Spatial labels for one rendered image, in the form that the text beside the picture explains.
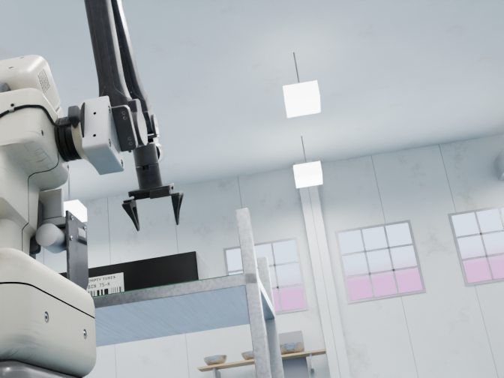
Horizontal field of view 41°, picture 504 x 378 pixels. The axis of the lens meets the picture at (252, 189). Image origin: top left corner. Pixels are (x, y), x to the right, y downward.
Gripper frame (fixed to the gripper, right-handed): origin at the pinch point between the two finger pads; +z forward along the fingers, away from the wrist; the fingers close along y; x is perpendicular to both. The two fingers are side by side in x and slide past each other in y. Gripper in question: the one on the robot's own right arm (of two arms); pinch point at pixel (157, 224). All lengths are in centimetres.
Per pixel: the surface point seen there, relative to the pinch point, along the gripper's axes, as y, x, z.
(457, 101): -299, -918, -17
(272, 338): -21.6, -20.2, 38.2
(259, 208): 39, -1022, 112
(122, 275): 11.5, -2.8, 11.6
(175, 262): -2.0, -3.2, 10.5
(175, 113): 123, -815, -66
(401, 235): -194, -985, 189
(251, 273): -21.8, 13.9, 12.5
